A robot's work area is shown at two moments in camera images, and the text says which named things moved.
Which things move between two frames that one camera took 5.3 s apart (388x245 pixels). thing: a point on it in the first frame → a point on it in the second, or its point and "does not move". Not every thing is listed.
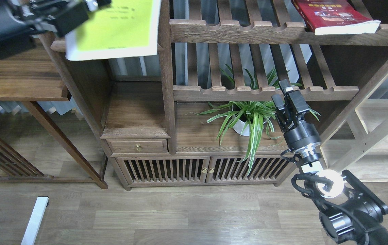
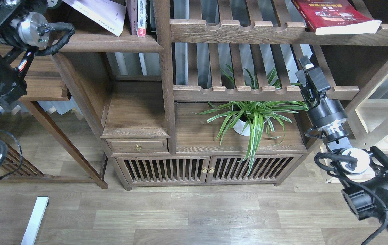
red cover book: x=327 y=17 does not move
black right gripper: x=299 y=133 → x=323 y=112
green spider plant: x=257 y=117 does not move
